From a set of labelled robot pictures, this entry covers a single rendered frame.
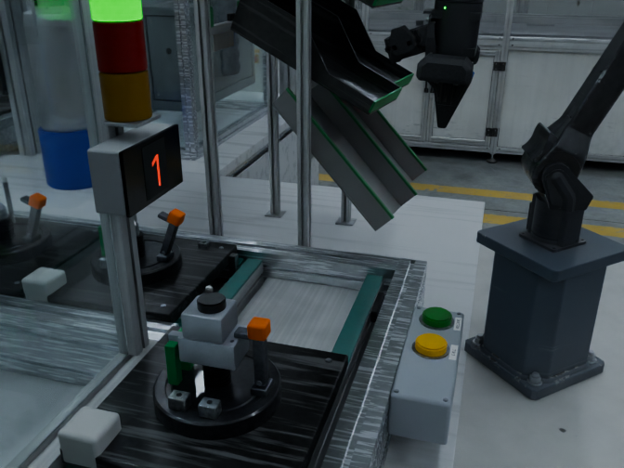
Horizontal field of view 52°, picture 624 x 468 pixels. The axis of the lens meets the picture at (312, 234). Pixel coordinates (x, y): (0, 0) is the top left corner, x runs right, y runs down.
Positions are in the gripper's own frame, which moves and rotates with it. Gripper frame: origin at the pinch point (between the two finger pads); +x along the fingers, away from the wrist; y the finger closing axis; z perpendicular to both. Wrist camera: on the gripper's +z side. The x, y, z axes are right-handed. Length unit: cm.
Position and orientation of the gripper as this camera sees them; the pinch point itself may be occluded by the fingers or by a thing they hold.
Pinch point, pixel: (445, 101)
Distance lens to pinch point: 85.4
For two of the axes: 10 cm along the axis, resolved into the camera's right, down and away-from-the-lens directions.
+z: -9.6, -1.6, 2.4
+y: -2.8, 3.9, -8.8
